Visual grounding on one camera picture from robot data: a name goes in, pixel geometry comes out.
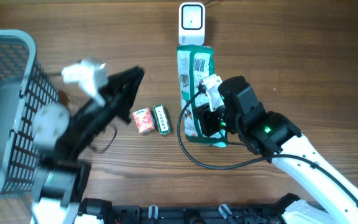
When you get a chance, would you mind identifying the orange tissue pack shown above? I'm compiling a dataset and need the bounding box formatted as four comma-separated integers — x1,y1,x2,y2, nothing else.
132,108,155,134

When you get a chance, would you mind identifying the green white medicine box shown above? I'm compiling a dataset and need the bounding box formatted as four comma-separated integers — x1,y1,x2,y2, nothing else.
154,105,171,135

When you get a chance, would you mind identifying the green 3M gloves bag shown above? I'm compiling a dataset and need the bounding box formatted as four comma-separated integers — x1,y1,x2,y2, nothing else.
177,45,225,146

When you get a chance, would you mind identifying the teal wet wipe pack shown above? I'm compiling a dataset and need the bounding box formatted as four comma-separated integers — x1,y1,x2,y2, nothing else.
212,139,227,147

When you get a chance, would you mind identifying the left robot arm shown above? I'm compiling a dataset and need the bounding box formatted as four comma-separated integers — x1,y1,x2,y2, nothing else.
31,67,145,223

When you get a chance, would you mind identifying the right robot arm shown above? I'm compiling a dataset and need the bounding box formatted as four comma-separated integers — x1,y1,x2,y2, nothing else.
198,75,358,223

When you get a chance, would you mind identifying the white barcode scanner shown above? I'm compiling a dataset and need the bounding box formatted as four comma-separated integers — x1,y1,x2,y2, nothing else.
178,2,206,45

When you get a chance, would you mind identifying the grey plastic mesh basket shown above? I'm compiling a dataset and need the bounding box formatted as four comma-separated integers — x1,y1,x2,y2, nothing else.
0,29,58,199

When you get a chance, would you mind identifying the right camera cable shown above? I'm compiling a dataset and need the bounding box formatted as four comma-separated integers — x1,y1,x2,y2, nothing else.
177,85,358,218

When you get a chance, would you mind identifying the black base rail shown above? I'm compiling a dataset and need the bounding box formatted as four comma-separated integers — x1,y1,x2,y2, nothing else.
77,198,289,224

